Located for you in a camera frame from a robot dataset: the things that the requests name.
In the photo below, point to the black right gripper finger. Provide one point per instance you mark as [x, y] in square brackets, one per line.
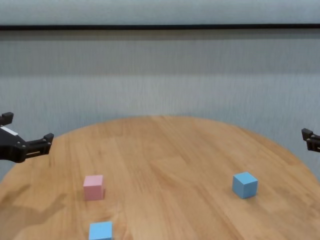
[311, 142]

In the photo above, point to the black wall strip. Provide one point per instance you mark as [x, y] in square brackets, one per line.
[160, 27]

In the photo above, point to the pink wooden cube block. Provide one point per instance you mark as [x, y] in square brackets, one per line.
[93, 187]

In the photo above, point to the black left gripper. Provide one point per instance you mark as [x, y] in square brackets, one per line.
[10, 147]

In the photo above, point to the blue wooden cube block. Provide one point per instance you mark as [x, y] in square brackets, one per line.
[100, 231]
[243, 185]

